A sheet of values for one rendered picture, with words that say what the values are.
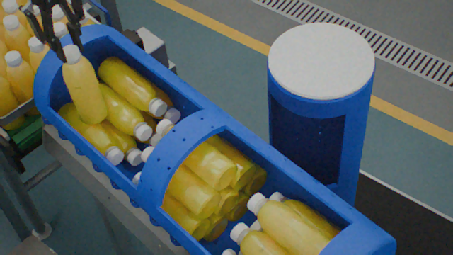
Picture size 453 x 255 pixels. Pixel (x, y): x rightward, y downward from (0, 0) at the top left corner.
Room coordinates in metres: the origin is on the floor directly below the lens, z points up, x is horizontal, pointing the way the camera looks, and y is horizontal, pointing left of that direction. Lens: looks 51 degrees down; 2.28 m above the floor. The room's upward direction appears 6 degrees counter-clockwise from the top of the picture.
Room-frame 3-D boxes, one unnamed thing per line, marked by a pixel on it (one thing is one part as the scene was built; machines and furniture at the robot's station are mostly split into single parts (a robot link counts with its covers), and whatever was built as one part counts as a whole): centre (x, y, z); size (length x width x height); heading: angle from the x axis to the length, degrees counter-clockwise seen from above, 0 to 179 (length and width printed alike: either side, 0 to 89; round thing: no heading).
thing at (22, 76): (1.26, 0.54, 0.99); 0.07 x 0.07 x 0.19
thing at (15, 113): (1.28, 0.44, 0.96); 0.40 x 0.01 x 0.03; 129
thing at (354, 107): (1.20, -0.26, 0.59); 0.28 x 0.28 x 0.88
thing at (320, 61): (1.20, -0.26, 1.03); 0.28 x 0.28 x 0.01
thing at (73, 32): (1.07, 0.31, 1.31); 0.03 x 0.01 x 0.07; 39
